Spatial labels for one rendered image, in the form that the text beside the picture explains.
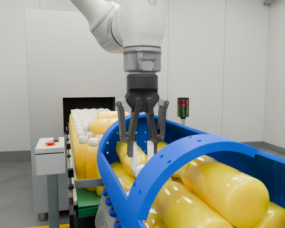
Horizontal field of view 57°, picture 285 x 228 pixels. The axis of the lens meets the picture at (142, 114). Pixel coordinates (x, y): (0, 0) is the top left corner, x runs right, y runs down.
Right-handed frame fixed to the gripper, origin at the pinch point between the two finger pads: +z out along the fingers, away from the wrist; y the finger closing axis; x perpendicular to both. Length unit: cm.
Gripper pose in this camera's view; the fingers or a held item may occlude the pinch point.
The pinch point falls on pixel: (142, 156)
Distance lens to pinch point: 66.0
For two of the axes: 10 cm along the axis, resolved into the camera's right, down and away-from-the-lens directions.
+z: 0.0, 9.9, 1.1
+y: 9.6, -0.3, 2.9
